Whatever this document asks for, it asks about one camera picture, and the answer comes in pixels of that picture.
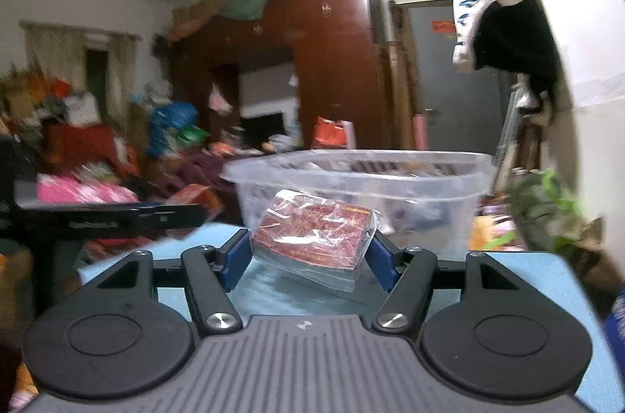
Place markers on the pink floral blanket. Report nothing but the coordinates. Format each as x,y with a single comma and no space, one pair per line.
78,191

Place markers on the red cloth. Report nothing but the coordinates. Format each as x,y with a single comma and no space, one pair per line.
83,144

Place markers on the green and white plastic bag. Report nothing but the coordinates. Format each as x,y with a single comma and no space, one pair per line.
542,208

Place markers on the red paper bag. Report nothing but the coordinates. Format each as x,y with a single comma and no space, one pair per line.
332,133

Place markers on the orange box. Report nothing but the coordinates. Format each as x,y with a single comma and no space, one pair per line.
195,200

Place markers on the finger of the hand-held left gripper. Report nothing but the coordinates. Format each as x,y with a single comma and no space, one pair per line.
171,215

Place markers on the blue printed sack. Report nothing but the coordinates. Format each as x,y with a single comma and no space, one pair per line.
616,320

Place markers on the clear plastic basket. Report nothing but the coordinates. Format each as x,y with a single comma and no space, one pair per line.
429,193

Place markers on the red paper on door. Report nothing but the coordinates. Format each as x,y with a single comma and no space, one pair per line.
443,27

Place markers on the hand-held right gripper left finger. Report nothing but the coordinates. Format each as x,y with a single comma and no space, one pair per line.
234,259

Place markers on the pink hanging plastic bag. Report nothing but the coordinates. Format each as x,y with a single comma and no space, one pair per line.
219,100

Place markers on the grey door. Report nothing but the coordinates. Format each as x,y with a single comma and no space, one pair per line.
454,100

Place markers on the red packet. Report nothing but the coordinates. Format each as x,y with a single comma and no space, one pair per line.
312,237

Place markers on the brown wooden wardrobe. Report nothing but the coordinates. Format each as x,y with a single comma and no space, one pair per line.
337,66

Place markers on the maroon cloth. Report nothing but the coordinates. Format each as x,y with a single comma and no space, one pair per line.
205,166

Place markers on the beige window curtains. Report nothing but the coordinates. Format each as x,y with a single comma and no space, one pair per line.
53,51

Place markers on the blue plastic bags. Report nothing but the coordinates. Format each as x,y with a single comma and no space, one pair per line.
171,129

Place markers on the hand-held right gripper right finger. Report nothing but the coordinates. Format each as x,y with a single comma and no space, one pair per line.
383,264

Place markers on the white and black hanging garment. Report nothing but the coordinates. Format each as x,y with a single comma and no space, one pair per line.
508,32

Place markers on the green cloth bundle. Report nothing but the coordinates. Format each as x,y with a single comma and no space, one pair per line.
246,0

